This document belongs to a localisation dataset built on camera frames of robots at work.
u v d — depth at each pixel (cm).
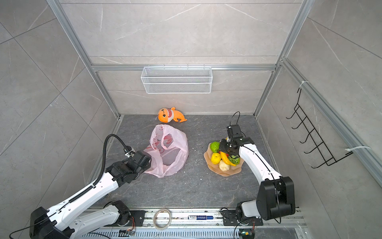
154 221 72
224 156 82
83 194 44
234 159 86
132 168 58
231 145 61
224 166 86
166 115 109
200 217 73
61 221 39
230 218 73
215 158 88
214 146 90
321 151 63
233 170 88
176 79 101
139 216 73
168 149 89
